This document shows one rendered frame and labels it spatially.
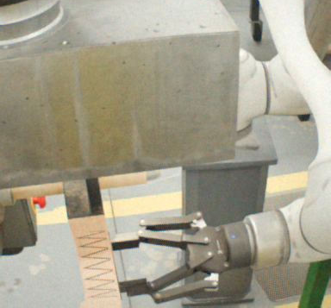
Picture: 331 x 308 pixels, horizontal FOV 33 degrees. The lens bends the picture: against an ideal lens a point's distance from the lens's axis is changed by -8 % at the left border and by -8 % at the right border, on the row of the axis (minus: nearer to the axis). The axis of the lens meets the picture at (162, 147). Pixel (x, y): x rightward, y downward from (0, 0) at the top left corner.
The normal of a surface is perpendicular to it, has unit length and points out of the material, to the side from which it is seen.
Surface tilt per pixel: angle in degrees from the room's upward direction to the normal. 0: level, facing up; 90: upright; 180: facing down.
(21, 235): 90
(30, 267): 0
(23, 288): 0
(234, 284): 90
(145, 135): 90
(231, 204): 90
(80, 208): 22
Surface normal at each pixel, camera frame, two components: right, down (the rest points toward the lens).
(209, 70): 0.18, 0.62
